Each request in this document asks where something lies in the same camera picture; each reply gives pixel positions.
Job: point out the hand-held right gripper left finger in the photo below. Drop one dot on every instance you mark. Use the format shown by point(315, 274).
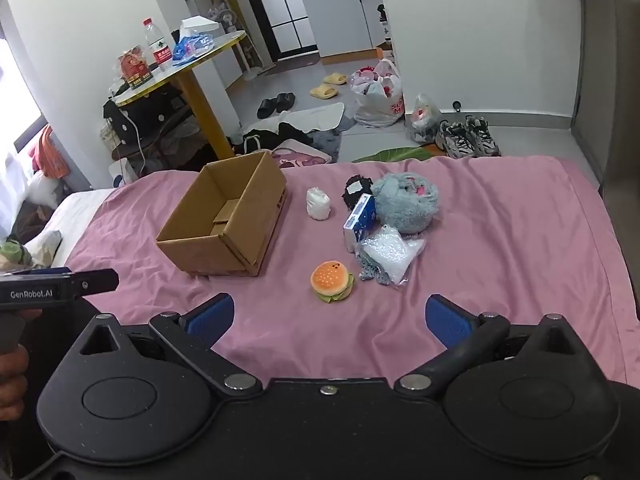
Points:
point(210, 321)

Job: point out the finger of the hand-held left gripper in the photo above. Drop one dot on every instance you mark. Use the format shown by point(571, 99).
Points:
point(95, 281)

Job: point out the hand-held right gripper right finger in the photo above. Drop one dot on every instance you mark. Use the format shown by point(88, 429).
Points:
point(449, 324)

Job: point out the clear plastic bag with cloth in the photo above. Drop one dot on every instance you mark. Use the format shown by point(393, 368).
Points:
point(387, 255)

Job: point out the brown cardboard box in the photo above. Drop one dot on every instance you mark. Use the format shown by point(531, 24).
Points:
point(252, 220)

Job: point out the hamburger plush toy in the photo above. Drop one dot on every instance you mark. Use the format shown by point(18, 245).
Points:
point(331, 280)

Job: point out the grey plush toy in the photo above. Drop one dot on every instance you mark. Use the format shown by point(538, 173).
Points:
point(407, 205)

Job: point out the blue tissue pack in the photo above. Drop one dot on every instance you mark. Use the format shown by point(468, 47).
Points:
point(359, 220)

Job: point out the person's left hand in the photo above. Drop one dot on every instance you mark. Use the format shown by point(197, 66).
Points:
point(12, 385)

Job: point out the patterned cloth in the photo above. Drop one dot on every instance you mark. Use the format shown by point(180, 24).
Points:
point(30, 250)

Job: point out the white bed sheet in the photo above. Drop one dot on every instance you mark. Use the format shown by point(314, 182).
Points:
point(75, 215)

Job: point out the pink bed sheet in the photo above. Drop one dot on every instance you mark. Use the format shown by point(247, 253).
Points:
point(500, 240)

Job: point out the orange cloth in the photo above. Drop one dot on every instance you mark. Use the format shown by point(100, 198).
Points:
point(50, 152)

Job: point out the white crumpled plastic wrap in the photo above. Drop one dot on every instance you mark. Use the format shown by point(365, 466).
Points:
point(318, 204)

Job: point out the dark cloth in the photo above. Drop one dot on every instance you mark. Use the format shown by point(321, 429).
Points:
point(185, 147)

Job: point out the black bag with white dots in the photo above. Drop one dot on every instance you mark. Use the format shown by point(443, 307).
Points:
point(127, 122)

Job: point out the black cloth with white label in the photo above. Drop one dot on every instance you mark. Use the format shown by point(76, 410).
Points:
point(361, 182)

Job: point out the green leaf rug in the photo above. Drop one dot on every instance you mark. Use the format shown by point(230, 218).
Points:
point(390, 154)

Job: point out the grey black sneaker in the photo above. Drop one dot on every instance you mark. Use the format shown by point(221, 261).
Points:
point(454, 141)
point(484, 135)

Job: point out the pink bear tote bag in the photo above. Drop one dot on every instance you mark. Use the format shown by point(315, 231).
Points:
point(300, 156)

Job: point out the black clothes pile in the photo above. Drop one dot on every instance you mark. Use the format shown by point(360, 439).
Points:
point(287, 135)

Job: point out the small clear plastic bag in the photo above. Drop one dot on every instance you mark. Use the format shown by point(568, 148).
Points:
point(424, 120)

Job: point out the grey fluffy rug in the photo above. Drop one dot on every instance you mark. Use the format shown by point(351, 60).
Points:
point(331, 142)

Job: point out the red snack bag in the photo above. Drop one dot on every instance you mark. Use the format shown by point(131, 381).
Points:
point(135, 67)

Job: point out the yellow round table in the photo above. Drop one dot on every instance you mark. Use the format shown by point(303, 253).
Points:
point(200, 87)

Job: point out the black slipper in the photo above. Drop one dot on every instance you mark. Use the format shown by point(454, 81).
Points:
point(267, 106)
point(285, 101)

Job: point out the white floor mat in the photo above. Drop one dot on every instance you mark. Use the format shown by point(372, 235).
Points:
point(310, 116)

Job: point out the white plastic shopping bag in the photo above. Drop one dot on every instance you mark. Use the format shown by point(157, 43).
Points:
point(380, 102)

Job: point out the clear water bottle red label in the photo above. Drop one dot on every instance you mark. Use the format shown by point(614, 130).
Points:
point(159, 45)

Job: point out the blue plastic packets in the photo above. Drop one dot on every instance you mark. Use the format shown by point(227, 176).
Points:
point(190, 49)

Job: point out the yellow slipper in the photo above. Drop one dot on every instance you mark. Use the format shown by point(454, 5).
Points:
point(324, 91)
point(335, 79)

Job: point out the white tissue box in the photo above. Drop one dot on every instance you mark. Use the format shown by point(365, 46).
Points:
point(200, 25)

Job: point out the grey wardrobe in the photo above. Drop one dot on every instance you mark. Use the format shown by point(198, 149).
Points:
point(615, 85)

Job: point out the white standing fan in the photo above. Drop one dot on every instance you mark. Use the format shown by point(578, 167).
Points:
point(229, 17)

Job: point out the white kitchen cabinet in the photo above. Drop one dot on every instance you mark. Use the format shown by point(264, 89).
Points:
point(340, 15)

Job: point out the black framed glass door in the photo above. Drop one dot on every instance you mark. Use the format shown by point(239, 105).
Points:
point(285, 0)

